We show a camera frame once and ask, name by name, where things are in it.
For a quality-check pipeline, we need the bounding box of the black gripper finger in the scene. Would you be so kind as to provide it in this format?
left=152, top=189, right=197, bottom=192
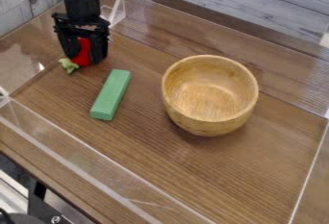
left=57, top=29, right=81, bottom=59
left=90, top=34, right=109, bottom=64

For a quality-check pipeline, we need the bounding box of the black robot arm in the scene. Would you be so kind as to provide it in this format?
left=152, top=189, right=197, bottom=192
left=51, top=0, right=112, bottom=66

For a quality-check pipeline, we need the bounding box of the clear acrylic tray wall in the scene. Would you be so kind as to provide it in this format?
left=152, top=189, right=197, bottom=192
left=0, top=88, right=215, bottom=224

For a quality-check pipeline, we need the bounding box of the black cable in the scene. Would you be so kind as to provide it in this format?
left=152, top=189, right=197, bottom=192
left=0, top=208, right=15, bottom=224

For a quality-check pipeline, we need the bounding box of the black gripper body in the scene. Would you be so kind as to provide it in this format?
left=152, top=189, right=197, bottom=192
left=51, top=0, right=110, bottom=39

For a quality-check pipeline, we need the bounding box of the red plush tomato toy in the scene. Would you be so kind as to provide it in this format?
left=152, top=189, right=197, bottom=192
left=59, top=37, right=92, bottom=74

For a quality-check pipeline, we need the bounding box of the black table frame bracket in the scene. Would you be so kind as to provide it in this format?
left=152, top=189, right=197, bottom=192
left=27, top=182, right=74, bottom=224

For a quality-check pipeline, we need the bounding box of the green rectangular block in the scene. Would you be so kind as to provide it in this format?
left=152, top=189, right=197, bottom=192
left=90, top=69, right=132, bottom=121

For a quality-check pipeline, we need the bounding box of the wooden bowl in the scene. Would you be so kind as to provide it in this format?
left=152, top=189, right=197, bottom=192
left=161, top=55, right=260, bottom=137

